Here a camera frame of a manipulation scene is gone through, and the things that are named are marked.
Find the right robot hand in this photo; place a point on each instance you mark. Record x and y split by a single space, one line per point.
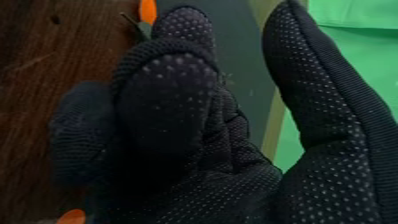
178 140

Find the green sprig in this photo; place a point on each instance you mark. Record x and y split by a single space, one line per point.
135 26

